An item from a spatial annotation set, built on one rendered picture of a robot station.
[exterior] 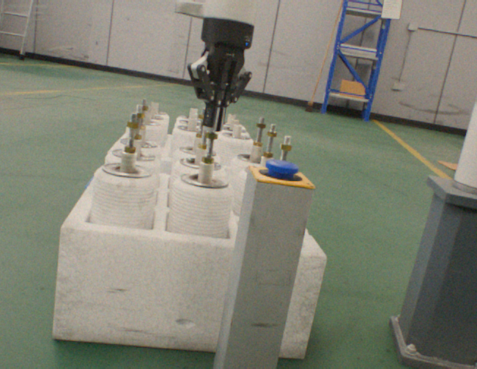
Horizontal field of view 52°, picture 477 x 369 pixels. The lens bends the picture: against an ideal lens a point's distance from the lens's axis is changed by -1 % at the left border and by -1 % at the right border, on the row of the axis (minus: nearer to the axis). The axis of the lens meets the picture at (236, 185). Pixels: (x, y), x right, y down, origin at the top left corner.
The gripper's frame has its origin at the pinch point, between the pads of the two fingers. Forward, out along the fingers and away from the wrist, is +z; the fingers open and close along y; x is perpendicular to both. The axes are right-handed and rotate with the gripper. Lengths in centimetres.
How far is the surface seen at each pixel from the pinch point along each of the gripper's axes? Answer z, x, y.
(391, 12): -97, 189, 541
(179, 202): 12.8, 0.3, -4.8
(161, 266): 21.4, -1.7, -9.0
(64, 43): 5, 626, 394
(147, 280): 23.7, -0.4, -10.2
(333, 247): 35, 2, 62
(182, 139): 12, 36, 33
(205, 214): 13.7, -3.6, -3.2
